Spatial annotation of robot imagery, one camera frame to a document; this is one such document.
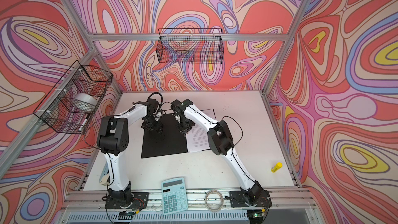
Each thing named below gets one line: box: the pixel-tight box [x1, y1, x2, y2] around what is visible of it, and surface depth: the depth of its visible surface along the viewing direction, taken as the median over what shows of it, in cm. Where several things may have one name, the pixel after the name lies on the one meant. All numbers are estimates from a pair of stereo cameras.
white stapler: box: [98, 161, 111, 187], surface depth 80 cm
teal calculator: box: [160, 177, 189, 216], surface depth 75 cm
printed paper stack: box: [186, 123, 210, 153], surface depth 95 cm
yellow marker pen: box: [270, 161, 283, 174], surface depth 78 cm
